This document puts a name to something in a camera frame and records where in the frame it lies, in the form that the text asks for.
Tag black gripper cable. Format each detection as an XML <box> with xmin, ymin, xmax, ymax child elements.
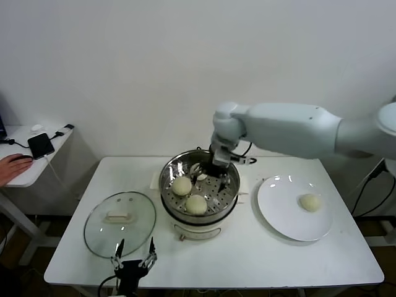
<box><xmin>98</xmin><ymin>274</ymin><xmax>121</xmax><ymax>297</ymax></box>
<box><xmin>230</xmin><ymin>140</ymin><xmax>257</xmax><ymax>165</ymax></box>

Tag round white plate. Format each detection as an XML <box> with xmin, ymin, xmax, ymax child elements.
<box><xmin>256</xmin><ymin>174</ymin><xmax>334</xmax><ymax>242</ymax></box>

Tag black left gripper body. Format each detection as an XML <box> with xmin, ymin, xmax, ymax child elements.
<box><xmin>116</xmin><ymin>260</ymin><xmax>149</xmax><ymax>297</ymax></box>

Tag dark laptop screen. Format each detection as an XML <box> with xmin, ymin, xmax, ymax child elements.
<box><xmin>0</xmin><ymin>92</ymin><xmax>9</xmax><ymax>140</ymax></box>

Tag cream electric cooker base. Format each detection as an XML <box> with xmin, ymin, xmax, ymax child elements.
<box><xmin>160</xmin><ymin>194</ymin><xmax>239</xmax><ymax>242</ymax></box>

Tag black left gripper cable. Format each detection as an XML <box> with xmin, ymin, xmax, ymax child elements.
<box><xmin>98</xmin><ymin>274</ymin><xmax>121</xmax><ymax>297</ymax></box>

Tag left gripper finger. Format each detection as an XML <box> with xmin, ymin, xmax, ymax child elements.
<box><xmin>110</xmin><ymin>238</ymin><xmax>125</xmax><ymax>267</ymax></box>
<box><xmin>139</xmin><ymin>236</ymin><xmax>158</xmax><ymax>267</ymax></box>

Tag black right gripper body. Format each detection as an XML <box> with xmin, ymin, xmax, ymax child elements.
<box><xmin>209</xmin><ymin>160</ymin><xmax>233</xmax><ymax>179</ymax></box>

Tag white charging cable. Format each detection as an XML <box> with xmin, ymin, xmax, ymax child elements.
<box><xmin>43</xmin><ymin>154</ymin><xmax>82</xmax><ymax>200</ymax></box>

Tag black cable with adapter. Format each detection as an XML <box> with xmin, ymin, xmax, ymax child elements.
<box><xmin>0</xmin><ymin>124</ymin><xmax>75</xmax><ymax>150</ymax></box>

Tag black power cable with plug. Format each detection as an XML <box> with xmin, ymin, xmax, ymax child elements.
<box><xmin>351</xmin><ymin>157</ymin><xmax>387</xmax><ymax>218</ymax></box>

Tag round glass pot lid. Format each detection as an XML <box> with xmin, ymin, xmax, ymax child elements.
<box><xmin>84</xmin><ymin>191</ymin><xmax>157</xmax><ymax>259</ymax></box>

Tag black smartphone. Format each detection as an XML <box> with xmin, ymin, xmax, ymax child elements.
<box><xmin>27</xmin><ymin>132</ymin><xmax>56</xmax><ymax>160</ymax></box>

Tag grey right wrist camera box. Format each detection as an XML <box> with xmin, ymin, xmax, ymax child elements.
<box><xmin>212</xmin><ymin>147</ymin><xmax>232</xmax><ymax>168</ymax></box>

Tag white side table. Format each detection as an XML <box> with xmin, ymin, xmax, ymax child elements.
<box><xmin>0</xmin><ymin>124</ymin><xmax>75</xmax><ymax>267</ymax></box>

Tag perforated steel steamer pot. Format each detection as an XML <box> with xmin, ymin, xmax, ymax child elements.
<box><xmin>150</xmin><ymin>149</ymin><xmax>250</xmax><ymax>222</ymax></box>

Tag person's bare hand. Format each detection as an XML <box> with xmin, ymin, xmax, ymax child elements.
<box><xmin>0</xmin><ymin>153</ymin><xmax>33</xmax><ymax>188</ymax></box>

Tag white steamed baozi bun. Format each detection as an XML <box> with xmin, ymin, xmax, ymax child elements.
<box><xmin>189</xmin><ymin>163</ymin><xmax>209</xmax><ymax>182</ymax></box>
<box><xmin>171</xmin><ymin>176</ymin><xmax>192</xmax><ymax>197</ymax></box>
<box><xmin>298</xmin><ymin>193</ymin><xmax>322</xmax><ymax>214</ymax></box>
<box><xmin>184</xmin><ymin>194</ymin><xmax>207</xmax><ymax>217</ymax></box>

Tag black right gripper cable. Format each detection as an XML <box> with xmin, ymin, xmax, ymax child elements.
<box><xmin>230</xmin><ymin>140</ymin><xmax>257</xmax><ymax>165</ymax></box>

